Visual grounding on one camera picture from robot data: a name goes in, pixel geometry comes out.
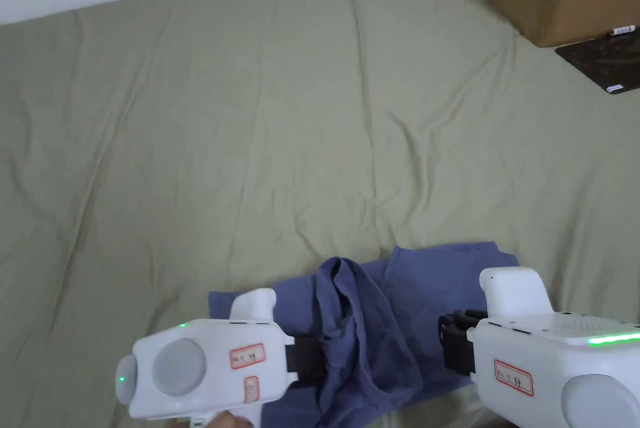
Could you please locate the bed with pale green sheet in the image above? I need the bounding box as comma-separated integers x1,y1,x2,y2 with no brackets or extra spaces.
0,0,640,428

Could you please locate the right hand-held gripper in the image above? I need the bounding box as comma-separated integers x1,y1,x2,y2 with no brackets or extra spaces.
438,267,640,428

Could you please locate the dark brown patterned mat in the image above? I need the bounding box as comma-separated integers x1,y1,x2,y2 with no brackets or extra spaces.
554,32,640,96

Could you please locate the person's left hand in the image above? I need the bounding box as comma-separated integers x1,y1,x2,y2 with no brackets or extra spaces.
169,410,257,428

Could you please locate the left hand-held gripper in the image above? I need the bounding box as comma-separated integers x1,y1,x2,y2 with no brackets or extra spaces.
115,287,326,428

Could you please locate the dark blue shirt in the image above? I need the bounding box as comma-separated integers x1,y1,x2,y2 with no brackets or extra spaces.
207,241,521,428

